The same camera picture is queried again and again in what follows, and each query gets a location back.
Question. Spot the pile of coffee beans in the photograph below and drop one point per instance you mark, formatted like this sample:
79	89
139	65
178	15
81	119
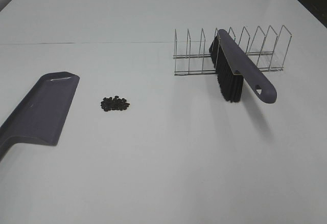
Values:
114	103

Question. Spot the purple brush black bristles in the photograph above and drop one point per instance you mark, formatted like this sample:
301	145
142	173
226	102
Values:
233	67

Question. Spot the purple plastic dustpan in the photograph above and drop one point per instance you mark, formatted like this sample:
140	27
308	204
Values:
40	116

